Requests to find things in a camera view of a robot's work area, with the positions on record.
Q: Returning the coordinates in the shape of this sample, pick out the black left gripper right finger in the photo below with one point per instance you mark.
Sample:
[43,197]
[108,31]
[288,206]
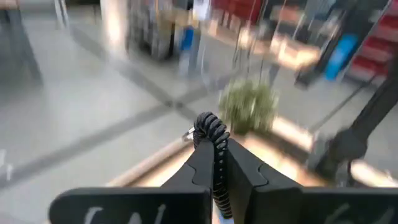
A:
[295,205]

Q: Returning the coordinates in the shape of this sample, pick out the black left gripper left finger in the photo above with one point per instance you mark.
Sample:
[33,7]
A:
[140,205]

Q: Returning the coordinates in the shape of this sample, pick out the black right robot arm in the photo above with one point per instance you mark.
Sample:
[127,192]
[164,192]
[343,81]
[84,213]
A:
[373,115]

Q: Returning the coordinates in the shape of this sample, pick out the green potted plant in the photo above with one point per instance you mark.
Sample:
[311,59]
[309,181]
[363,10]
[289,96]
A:
[248,102]

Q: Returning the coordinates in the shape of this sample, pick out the blue container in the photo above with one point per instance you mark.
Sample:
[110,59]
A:
[340,56]

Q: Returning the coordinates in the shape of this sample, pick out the red shelving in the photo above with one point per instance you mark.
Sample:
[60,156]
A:
[373,46]

